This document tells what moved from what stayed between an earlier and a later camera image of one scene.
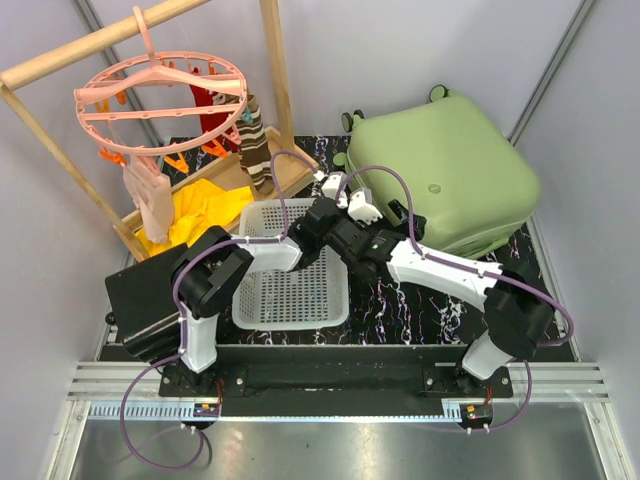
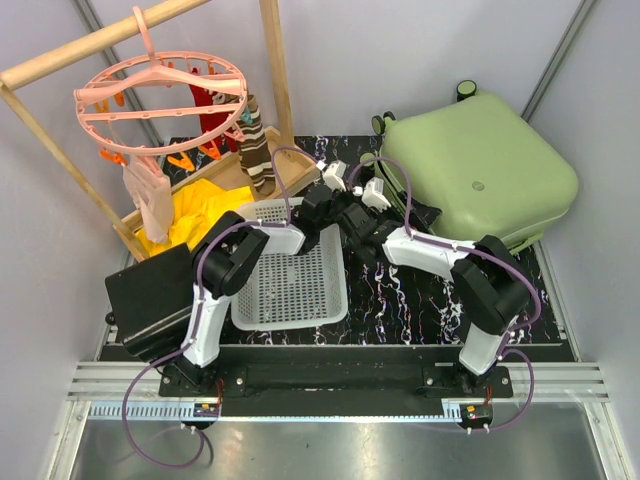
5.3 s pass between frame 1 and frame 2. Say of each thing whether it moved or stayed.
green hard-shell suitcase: moved
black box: stayed
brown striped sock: stayed
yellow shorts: stayed
